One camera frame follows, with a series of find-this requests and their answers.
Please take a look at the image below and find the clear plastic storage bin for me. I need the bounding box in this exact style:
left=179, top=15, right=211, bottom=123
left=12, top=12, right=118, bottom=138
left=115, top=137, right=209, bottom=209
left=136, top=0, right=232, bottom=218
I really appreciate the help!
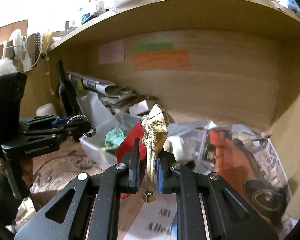
left=80, top=113, right=206, bottom=169

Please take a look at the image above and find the white fluffy ball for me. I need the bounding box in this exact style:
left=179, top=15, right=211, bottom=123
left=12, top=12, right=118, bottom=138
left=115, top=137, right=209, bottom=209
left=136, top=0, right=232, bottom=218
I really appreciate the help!
left=0, top=57, right=17, bottom=76

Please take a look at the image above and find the black white braided cord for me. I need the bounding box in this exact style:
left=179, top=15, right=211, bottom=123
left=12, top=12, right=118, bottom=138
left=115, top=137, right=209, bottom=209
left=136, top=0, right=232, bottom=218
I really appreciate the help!
left=66, top=114, right=97, bottom=138

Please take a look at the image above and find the red felt cloth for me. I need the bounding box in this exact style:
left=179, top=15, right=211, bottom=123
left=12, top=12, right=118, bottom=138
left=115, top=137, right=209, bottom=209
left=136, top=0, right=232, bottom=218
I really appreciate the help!
left=115, top=120, right=148, bottom=200

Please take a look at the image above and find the small white cardboard box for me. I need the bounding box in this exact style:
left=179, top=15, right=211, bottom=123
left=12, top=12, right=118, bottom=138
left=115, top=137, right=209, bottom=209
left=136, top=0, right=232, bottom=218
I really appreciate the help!
left=128, top=99, right=155, bottom=116

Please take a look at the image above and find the rolled newspaper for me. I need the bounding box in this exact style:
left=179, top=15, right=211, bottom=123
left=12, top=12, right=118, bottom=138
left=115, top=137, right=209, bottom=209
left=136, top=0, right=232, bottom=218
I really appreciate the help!
left=67, top=72, right=134, bottom=98

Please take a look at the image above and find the pink sticky note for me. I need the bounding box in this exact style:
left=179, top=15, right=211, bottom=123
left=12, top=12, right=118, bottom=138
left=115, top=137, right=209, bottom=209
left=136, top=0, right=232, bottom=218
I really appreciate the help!
left=98, top=40, right=125, bottom=64

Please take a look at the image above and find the dark wine bottle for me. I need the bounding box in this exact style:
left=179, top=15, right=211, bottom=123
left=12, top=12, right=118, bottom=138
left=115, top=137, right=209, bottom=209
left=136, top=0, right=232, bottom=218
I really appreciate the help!
left=56, top=60, right=81, bottom=116

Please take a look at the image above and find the orange sticky note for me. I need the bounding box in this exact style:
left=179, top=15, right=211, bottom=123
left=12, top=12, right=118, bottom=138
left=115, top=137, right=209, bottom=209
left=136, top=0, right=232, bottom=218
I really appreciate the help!
left=131, top=49, right=190, bottom=71

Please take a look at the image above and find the green sticky note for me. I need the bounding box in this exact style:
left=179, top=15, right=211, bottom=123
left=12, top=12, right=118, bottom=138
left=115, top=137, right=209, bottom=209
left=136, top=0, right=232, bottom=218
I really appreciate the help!
left=133, top=42, right=174, bottom=53

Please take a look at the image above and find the green striped sock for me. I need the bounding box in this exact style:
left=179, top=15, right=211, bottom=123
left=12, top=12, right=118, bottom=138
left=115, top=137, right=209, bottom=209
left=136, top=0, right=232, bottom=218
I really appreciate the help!
left=104, top=127, right=126, bottom=148

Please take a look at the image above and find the orange printed gift bag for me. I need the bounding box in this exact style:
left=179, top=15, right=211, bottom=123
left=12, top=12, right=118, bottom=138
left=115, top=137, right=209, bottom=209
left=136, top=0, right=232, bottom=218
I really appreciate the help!
left=204, top=129, right=293, bottom=238

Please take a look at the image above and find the gold fabric pouch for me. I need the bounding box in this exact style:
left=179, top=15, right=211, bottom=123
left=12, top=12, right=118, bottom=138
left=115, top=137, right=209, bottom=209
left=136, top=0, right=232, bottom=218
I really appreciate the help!
left=141, top=104, right=169, bottom=203

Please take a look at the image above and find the right hand holding gripper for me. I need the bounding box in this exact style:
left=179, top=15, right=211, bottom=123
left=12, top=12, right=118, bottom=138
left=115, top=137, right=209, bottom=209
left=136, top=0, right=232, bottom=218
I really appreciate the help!
left=0, top=158, right=33, bottom=200

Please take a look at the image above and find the wooden shelf board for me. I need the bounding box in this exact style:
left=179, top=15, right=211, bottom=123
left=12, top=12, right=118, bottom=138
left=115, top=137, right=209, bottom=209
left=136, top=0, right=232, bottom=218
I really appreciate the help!
left=50, top=0, right=300, bottom=50

